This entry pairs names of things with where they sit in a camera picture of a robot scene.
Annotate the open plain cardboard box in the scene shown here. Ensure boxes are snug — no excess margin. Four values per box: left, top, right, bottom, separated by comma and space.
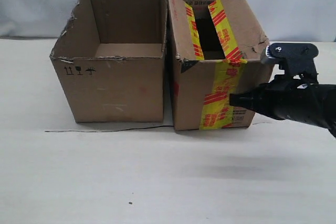
50, 0, 167, 123

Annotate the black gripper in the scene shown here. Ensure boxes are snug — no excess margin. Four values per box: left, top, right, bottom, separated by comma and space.
229, 75, 335, 136

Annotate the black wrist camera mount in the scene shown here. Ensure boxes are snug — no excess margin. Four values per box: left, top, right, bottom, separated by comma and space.
260, 42, 319, 82

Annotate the cardboard box with yellow tape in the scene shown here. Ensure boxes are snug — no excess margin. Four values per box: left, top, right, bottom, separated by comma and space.
167, 0, 273, 131

